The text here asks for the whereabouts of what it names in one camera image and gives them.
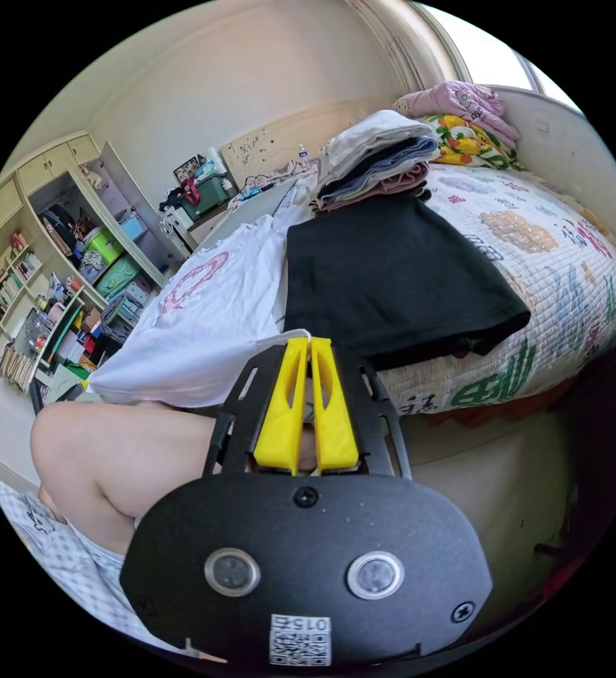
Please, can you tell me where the black folded shirt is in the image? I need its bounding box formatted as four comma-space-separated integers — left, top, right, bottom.
283, 194, 532, 373

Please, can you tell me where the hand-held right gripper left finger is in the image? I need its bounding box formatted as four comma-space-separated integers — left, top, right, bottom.
252, 337, 308, 475

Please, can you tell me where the cream cupboard with open shelves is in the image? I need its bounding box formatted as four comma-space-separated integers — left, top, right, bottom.
0, 131, 183, 396

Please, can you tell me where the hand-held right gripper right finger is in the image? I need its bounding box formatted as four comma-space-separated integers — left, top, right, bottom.
310, 337, 362, 475

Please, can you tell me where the pile of clothes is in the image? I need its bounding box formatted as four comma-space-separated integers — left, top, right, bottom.
312, 109, 442, 215

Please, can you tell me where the window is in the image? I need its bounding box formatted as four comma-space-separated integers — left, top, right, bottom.
428, 4, 587, 109

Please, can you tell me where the yellow flowered rolled blanket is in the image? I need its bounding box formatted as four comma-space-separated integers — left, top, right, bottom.
423, 113, 525, 172

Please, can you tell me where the white t-shirt with pink print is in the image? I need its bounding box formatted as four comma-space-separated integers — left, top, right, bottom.
85, 205, 315, 410

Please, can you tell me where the bed with printed quilt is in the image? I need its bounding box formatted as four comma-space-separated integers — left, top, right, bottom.
170, 95, 616, 427

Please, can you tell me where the green storage box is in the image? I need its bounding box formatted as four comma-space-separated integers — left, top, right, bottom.
177, 176, 233, 222

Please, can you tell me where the framed photo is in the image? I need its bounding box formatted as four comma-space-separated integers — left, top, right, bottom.
174, 154, 208, 184

